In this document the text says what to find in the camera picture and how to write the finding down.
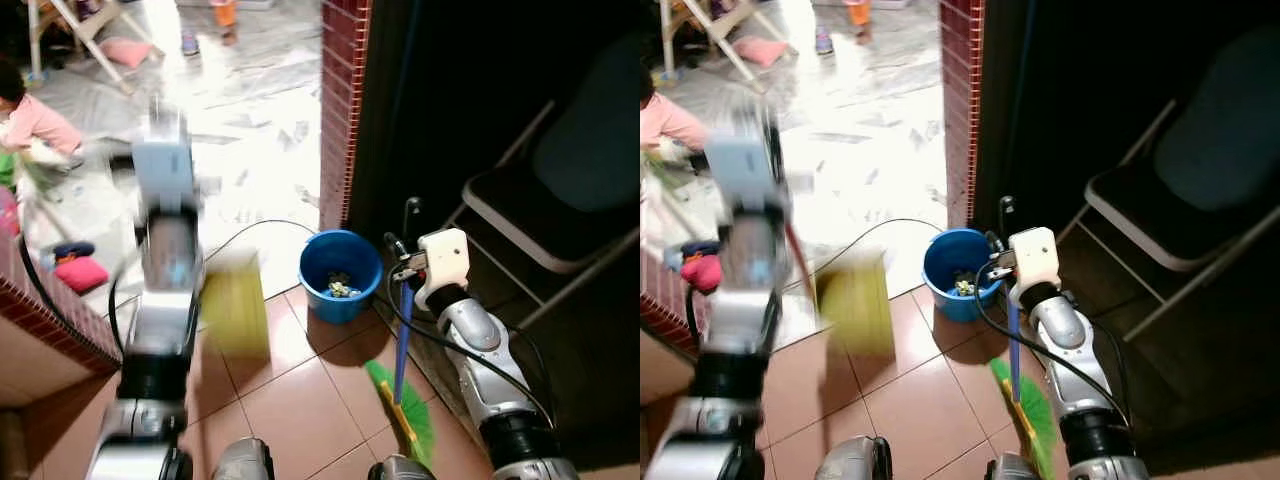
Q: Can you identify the person leg in orange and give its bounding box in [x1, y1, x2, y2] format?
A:
[845, 0, 873, 46]
[210, 0, 241, 46]

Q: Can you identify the pink cushion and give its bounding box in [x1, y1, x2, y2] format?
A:
[733, 37, 789, 68]
[98, 38, 153, 69]

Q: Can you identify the grey right robot leg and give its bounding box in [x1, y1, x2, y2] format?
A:
[985, 452, 1041, 480]
[368, 455, 436, 480]

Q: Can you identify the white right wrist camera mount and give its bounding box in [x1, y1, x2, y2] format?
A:
[414, 228, 471, 309]
[1008, 227, 1061, 306]

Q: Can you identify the yellow-green dustpan with long handle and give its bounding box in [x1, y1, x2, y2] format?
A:
[197, 250, 271, 359]
[775, 110, 896, 357]

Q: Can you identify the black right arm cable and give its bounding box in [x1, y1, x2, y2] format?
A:
[974, 255, 1133, 429]
[383, 232, 557, 426]

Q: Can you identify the child in pink top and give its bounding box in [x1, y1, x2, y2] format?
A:
[0, 60, 86, 201]
[640, 75, 713, 166]

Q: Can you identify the green broom with blue handle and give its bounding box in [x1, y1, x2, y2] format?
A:
[362, 197, 438, 469]
[988, 195, 1059, 479]

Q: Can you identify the wooden folding stand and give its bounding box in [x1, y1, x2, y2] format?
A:
[658, 0, 771, 91]
[25, 0, 166, 96]

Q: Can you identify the grey left robot leg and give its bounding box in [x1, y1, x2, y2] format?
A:
[815, 435, 894, 480]
[210, 437, 276, 480]

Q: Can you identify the dark folding chair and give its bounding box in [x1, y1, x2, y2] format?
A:
[440, 40, 641, 331]
[1060, 30, 1280, 341]

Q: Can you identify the grey robot leg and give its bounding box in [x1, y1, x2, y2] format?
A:
[368, 455, 436, 480]
[815, 435, 894, 480]
[210, 437, 276, 480]
[985, 452, 1041, 480]

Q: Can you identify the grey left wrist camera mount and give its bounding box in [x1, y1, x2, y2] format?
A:
[705, 135, 777, 211]
[133, 138, 198, 216]

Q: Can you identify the thin black floor cable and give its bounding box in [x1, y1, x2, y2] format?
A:
[812, 217, 948, 276]
[200, 218, 321, 269]

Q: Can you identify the blue plastic bucket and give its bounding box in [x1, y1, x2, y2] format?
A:
[922, 228, 1004, 323]
[298, 230, 384, 324]

